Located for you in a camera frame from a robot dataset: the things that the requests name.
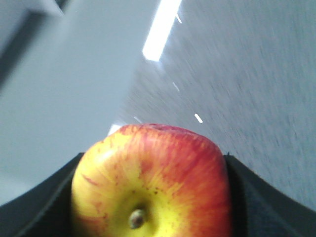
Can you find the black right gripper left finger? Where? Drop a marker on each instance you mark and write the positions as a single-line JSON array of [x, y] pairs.
[[43, 211]]

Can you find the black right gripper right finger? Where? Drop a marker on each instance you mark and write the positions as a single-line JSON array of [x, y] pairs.
[[260, 210]]

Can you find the red yellow apple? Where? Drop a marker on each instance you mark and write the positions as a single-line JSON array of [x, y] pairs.
[[152, 180]]

